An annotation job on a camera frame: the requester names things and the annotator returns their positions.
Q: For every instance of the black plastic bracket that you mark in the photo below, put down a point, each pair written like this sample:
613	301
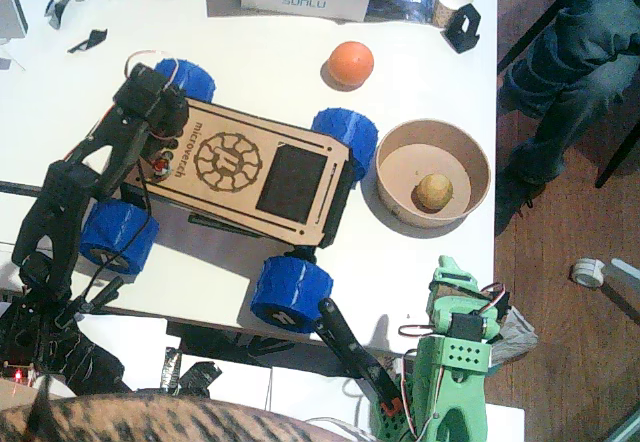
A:
92	39

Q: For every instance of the yellowish potato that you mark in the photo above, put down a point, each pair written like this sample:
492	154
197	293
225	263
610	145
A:
432	192

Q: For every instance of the white stick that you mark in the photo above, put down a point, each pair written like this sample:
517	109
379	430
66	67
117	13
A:
625	268

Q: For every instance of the white SUNLU box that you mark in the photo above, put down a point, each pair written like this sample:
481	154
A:
300	7

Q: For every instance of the person in dark jeans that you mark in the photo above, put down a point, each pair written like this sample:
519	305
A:
575	62

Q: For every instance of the black table clamp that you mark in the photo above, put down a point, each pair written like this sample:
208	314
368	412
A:
105	293

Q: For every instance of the blue rover wheel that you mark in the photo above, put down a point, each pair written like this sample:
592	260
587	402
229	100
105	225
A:
120	234
347	134
195	79
292	289

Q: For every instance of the shiny blue foil bag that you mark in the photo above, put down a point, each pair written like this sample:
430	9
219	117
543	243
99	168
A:
400	7

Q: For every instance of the white tape roll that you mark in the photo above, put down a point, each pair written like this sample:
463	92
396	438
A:
587	273

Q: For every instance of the dark rover display panel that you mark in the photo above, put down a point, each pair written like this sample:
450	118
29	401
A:
292	184

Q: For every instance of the black printed holder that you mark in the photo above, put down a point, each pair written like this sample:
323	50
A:
457	34

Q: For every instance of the orange ball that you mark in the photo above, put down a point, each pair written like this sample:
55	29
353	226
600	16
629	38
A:
351	63

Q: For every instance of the white grey box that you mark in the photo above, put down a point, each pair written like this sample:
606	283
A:
10	7

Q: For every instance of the brown striped textile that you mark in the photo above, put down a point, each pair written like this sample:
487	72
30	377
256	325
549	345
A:
150	419

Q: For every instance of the wooden microrover vehicle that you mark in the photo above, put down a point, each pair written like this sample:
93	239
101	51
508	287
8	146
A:
240	167

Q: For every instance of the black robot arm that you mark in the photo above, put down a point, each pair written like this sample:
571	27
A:
60	197

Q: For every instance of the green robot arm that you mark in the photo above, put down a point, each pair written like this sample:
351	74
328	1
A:
450	392

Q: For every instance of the dark shoe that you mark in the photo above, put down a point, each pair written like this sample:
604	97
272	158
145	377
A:
515	202

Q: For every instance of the black bar clamp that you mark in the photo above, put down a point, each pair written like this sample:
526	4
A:
350	342

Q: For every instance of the brown paper bowl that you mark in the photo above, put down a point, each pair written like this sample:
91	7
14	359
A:
395	182

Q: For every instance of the black chair leg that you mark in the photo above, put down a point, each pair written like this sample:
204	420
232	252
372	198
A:
530	37
617	157

